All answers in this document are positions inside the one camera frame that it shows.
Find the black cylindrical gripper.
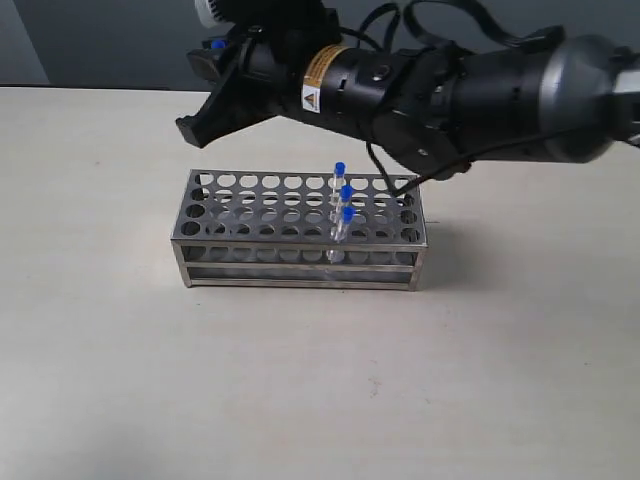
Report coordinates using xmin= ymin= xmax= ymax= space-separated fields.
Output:
xmin=176 ymin=36 xmax=422 ymax=149

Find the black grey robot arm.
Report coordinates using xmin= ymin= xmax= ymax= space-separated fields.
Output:
xmin=177 ymin=35 xmax=639 ymax=180

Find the metal test tube rack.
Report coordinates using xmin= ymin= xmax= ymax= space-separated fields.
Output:
xmin=171 ymin=170 xmax=428 ymax=290

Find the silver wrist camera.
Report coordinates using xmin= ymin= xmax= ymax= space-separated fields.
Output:
xmin=194 ymin=0 xmax=236 ymax=28

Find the black flat ribbon cable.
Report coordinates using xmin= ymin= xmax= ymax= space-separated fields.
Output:
xmin=402 ymin=0 xmax=566 ymax=56

